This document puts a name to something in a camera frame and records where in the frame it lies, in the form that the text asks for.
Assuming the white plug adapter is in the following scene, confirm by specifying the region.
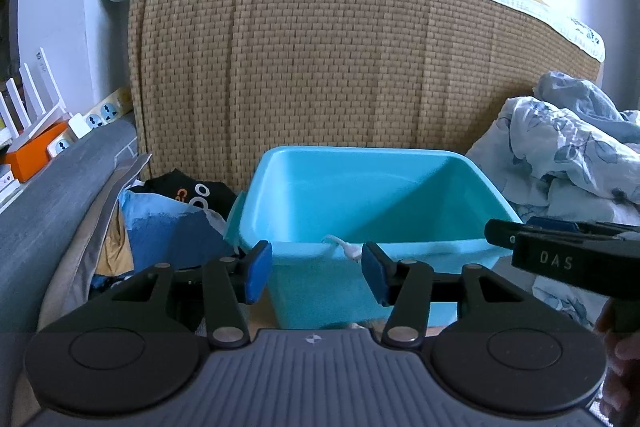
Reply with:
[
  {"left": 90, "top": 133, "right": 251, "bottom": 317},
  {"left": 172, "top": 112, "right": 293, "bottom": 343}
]
[{"left": 67, "top": 113, "right": 92, "bottom": 140}]

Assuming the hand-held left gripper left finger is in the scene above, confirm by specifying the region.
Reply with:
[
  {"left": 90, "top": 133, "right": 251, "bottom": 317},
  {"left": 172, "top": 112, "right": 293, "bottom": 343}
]
[{"left": 106, "top": 241, "right": 274, "bottom": 350}]

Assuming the person's right hand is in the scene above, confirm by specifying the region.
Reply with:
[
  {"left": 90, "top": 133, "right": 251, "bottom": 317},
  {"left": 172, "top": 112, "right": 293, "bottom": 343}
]
[{"left": 595, "top": 299, "right": 640, "bottom": 427}]

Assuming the teal plastic storage bin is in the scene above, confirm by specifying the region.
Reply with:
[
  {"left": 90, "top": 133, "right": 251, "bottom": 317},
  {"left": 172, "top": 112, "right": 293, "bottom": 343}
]
[{"left": 223, "top": 146, "right": 523, "bottom": 330}]

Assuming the grey fabric bed frame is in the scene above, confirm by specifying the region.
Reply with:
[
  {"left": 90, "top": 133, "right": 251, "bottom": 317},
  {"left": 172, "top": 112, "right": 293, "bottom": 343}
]
[{"left": 0, "top": 112, "right": 138, "bottom": 333}]

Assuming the white cable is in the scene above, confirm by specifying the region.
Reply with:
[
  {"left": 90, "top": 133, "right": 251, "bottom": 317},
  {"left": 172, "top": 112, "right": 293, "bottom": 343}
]
[{"left": 322, "top": 234, "right": 362, "bottom": 263}]

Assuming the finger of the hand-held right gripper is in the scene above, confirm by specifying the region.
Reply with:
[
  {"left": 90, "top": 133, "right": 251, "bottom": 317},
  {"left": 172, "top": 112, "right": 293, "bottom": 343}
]
[
  {"left": 484, "top": 218, "right": 626, "bottom": 253},
  {"left": 527, "top": 216, "right": 640, "bottom": 239}
]

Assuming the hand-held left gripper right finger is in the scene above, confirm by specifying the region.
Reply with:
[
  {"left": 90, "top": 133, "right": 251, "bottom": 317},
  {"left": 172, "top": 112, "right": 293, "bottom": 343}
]
[{"left": 361, "top": 242, "right": 529, "bottom": 350}]

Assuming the white router with antennas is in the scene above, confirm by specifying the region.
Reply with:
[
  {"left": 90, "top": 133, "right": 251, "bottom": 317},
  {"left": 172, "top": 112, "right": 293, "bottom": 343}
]
[{"left": 0, "top": 48, "right": 69, "bottom": 142}]

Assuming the woven rattan mat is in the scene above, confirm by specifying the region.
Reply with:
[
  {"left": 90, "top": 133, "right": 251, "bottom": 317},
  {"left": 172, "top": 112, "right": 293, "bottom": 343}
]
[{"left": 127, "top": 0, "right": 601, "bottom": 202}]

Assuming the orange cardboard box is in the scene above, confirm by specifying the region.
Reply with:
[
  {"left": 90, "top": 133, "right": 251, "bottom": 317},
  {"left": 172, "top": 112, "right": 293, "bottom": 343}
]
[{"left": 0, "top": 122, "right": 71, "bottom": 184}]

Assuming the blue cloth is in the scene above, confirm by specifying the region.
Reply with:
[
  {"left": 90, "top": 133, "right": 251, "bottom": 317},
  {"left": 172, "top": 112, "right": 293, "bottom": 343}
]
[{"left": 119, "top": 189, "right": 236, "bottom": 273}]

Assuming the black printed cloth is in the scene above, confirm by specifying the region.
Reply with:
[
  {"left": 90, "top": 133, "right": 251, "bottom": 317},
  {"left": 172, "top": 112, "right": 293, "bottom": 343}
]
[{"left": 142, "top": 169, "right": 238, "bottom": 214}]

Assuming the blue floral quilt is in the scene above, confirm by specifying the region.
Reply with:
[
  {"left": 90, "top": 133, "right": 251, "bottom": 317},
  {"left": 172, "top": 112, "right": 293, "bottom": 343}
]
[{"left": 465, "top": 72, "right": 640, "bottom": 338}]

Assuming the white power strip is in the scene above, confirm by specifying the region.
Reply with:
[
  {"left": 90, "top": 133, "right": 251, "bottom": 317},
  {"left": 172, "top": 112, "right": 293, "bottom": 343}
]
[{"left": 46, "top": 87, "right": 135, "bottom": 158}]

